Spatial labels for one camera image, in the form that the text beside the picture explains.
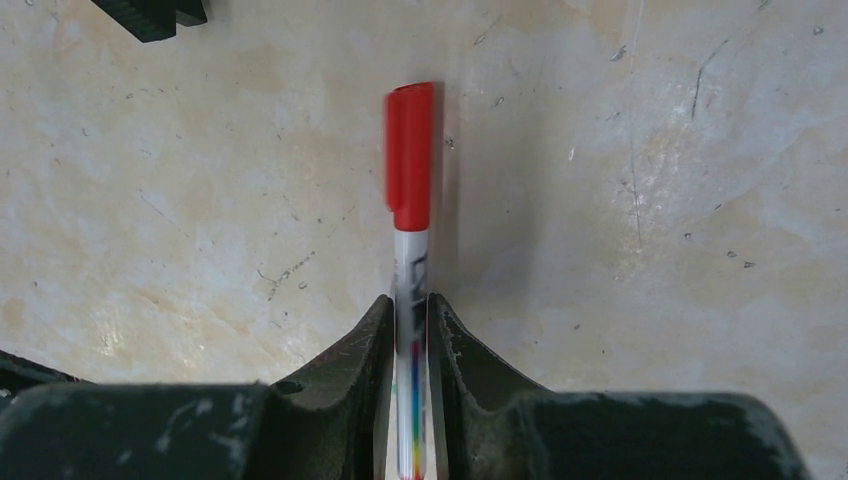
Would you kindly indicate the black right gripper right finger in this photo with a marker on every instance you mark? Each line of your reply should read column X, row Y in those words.
column 493, row 422

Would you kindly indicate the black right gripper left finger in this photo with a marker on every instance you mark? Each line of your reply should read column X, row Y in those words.
column 326, row 420

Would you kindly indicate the white red marker pen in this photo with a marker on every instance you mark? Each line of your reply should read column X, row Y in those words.
column 410, row 318

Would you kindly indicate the red marker cap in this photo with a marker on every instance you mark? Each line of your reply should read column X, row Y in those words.
column 408, row 137

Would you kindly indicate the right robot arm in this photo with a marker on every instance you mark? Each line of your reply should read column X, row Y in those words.
column 329, row 420

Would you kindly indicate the black whiteboard foot clip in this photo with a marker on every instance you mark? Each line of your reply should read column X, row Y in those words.
column 154, row 20

